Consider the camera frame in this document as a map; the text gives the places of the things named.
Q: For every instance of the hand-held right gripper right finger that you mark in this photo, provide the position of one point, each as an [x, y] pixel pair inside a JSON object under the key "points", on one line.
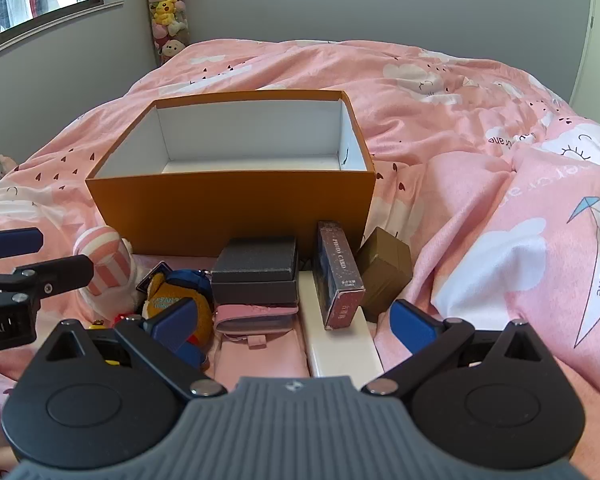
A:
{"points": [[411, 322]]}

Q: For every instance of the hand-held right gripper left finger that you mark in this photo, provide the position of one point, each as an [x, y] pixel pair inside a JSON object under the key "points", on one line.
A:
{"points": [[172, 322]]}

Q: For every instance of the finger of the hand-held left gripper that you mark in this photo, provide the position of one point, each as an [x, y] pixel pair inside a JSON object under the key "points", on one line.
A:
{"points": [[11, 242], [55, 272]]}

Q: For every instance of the square photo badge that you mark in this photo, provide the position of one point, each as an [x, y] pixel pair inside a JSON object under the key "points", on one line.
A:
{"points": [[152, 276]]}

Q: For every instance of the pink striped white plush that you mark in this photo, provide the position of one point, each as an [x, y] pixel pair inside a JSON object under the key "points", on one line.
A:
{"points": [[105, 260]]}

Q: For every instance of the pink snap wallet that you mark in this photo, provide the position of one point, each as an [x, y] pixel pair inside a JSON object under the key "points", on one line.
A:
{"points": [[255, 317]]}

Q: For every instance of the dark blue card box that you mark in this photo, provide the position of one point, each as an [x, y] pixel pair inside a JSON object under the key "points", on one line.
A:
{"points": [[337, 280]]}

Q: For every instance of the black gift box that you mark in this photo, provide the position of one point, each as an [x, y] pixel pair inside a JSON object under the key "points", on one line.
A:
{"points": [[255, 270]]}

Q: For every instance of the orange cardboard box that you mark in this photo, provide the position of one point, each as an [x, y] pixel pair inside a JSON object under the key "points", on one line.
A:
{"points": [[230, 215]]}

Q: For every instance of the olive brown box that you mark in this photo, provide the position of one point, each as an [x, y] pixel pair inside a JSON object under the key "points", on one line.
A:
{"points": [[385, 270]]}

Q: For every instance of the flat white box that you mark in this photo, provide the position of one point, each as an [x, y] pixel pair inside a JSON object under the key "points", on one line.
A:
{"points": [[335, 345]]}

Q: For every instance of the pink printed blanket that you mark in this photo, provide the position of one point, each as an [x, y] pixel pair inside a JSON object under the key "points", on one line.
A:
{"points": [[480, 135]]}

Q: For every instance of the clear tube of plush toys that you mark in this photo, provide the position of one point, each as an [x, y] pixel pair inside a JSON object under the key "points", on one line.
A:
{"points": [[166, 10]]}

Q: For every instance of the white door frame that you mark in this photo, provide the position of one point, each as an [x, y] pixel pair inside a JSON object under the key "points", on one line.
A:
{"points": [[586, 35]]}

